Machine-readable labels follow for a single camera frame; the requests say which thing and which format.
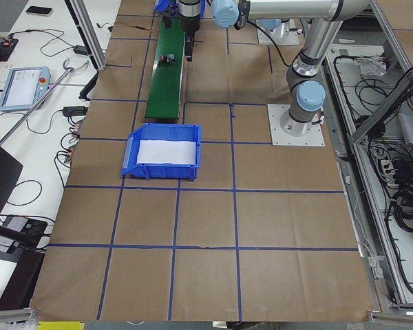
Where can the blue bin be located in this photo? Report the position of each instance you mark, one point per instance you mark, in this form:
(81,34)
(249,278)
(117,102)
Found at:
(157,131)
(161,5)

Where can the blue bin on left side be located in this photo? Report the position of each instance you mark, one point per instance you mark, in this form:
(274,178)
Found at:
(157,131)

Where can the aluminium frame post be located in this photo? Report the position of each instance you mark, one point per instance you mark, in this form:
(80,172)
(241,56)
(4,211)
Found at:
(83,24)

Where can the white foam pad left bin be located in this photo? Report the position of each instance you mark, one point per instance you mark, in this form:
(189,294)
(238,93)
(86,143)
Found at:
(167,152)

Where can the green conveyor belt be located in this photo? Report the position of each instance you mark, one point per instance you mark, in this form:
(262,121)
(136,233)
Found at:
(165,87)

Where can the blue bin on right side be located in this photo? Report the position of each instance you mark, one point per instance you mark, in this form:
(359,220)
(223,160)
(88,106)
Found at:
(161,5)

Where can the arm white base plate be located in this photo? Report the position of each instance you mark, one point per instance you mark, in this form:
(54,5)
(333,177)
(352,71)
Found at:
(286,132)
(282,32)

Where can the teach pendant tablet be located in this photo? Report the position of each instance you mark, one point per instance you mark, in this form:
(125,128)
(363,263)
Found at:
(24,86)

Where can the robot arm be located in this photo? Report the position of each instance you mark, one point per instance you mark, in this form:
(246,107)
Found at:
(327,15)

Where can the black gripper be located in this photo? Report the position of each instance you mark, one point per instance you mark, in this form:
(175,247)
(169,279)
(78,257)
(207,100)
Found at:
(189,24)

